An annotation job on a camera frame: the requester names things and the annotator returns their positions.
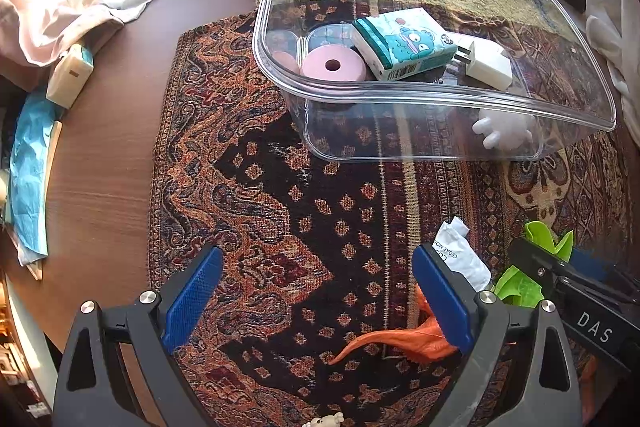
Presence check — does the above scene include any clear plastic storage box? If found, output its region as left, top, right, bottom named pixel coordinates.
left=253, top=0, right=617, bottom=161

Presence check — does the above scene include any small cream figurine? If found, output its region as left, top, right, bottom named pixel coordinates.
left=303, top=412, right=345, bottom=427

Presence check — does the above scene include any white tube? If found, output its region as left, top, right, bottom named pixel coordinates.
left=433, top=217, right=491, bottom=291

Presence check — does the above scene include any blue plastic sheet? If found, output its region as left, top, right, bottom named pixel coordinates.
left=9, top=89, right=62, bottom=265

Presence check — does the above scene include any white rabbit figurine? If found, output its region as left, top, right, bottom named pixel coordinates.
left=472, top=109, right=535, bottom=152

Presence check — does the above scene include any white charger plug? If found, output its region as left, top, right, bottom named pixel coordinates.
left=447, top=31, right=513, bottom=91

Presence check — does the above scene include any white curtain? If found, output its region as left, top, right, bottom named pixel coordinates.
left=586, top=0, right=640, bottom=145

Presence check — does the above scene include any white box on left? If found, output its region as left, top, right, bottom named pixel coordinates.
left=47, top=43, right=94, bottom=109

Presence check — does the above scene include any patterned paisley rug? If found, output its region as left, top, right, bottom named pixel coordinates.
left=148, top=10, right=639, bottom=426

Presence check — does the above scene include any teal cartoon tissue pack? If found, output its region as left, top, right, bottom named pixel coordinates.
left=352, top=8, right=458, bottom=81

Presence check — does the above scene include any green paper star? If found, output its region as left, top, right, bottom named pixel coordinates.
left=494, top=221, right=575, bottom=309

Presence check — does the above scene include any orange dinosaur toy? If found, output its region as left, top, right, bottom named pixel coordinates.
left=329, top=284, right=458, bottom=365

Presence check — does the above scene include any pink tape roll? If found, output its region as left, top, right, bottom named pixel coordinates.
left=300, top=44, right=367, bottom=81

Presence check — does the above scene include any pink curtain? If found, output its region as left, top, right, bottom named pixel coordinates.
left=1, top=0, right=153, bottom=67

